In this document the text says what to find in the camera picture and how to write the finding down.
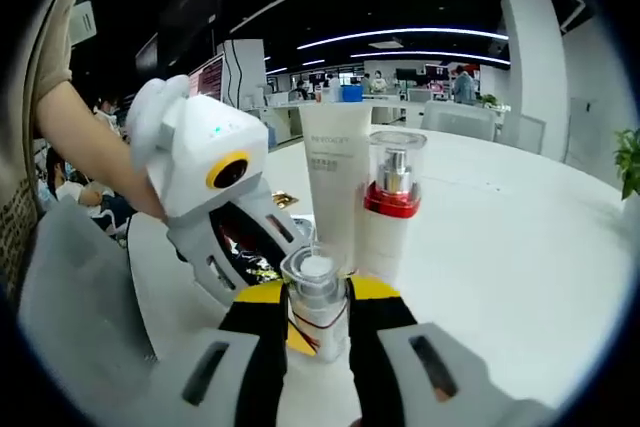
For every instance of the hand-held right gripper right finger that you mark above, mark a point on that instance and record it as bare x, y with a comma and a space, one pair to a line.
400, 382

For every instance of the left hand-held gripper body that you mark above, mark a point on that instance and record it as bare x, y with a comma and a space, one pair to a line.
200, 147

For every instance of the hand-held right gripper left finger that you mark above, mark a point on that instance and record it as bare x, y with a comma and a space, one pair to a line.
225, 377

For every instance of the green black sachet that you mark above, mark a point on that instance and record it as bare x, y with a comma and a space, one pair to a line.
262, 274

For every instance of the small clear-capped skincare bottle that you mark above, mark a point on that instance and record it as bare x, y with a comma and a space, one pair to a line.
320, 297

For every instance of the white skincare tube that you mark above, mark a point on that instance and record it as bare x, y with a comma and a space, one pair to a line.
332, 172

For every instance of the red-collared pump skincare bottle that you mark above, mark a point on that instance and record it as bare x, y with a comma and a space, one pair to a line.
387, 237

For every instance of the blue storage bin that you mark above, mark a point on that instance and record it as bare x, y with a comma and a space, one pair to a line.
351, 93

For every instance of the gold foil sachet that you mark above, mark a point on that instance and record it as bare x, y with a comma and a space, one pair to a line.
285, 201

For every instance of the open silver laptop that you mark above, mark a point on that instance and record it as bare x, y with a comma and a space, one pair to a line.
210, 79

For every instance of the white counter cabinets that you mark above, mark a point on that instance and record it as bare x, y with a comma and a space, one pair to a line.
390, 109

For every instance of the person's beige printed shirt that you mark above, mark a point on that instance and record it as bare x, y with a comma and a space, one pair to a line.
35, 97

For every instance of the white plant pot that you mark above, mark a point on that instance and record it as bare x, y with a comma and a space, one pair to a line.
632, 212

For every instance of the green leafy plant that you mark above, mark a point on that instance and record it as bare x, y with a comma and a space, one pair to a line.
629, 157

